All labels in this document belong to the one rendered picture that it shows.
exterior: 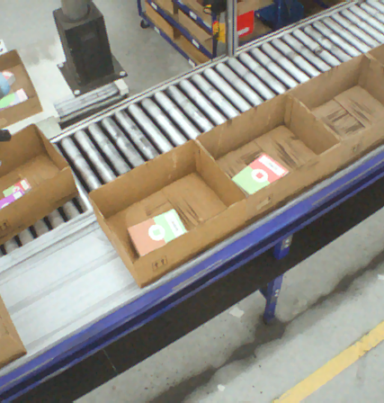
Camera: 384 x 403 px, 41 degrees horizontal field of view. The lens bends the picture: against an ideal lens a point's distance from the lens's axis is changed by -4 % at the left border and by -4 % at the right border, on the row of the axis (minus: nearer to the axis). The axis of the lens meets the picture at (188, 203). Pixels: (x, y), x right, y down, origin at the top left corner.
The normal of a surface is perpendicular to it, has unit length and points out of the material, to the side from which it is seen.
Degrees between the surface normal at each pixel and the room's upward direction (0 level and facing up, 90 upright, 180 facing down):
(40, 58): 0
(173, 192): 1
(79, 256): 0
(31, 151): 90
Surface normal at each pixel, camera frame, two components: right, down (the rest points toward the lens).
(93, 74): 0.47, 0.71
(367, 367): -0.06, -0.57
